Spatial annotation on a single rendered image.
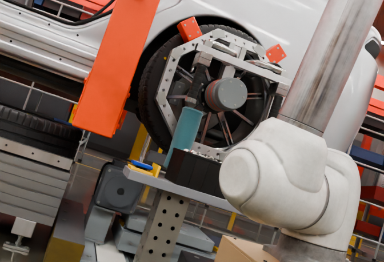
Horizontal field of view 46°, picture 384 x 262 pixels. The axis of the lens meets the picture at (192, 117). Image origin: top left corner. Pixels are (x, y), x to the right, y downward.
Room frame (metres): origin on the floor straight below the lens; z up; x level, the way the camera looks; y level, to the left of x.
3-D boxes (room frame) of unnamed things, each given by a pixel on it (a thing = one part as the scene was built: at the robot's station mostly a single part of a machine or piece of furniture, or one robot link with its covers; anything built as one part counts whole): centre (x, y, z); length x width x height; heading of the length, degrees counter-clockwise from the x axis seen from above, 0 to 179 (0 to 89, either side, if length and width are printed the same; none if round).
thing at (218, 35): (1.98, -0.09, 0.85); 0.54 x 0.07 x 0.54; 103
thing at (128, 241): (2.15, -0.08, 0.13); 0.50 x 0.36 x 0.10; 103
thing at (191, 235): (2.15, -0.05, 0.32); 0.40 x 0.30 x 0.28; 103
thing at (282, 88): (1.82, -0.30, 0.93); 0.09 x 0.05 x 0.05; 13
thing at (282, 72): (1.88, -0.21, 1.03); 0.19 x 0.18 x 0.11; 13
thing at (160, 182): (1.61, -0.05, 0.44); 0.43 x 0.17 x 0.03; 103
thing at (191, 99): (1.71, 0.03, 0.83); 0.04 x 0.04 x 0.16
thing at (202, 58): (1.74, 0.03, 0.93); 0.09 x 0.05 x 0.05; 13
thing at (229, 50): (1.84, -0.02, 1.03); 0.19 x 0.18 x 0.11; 13
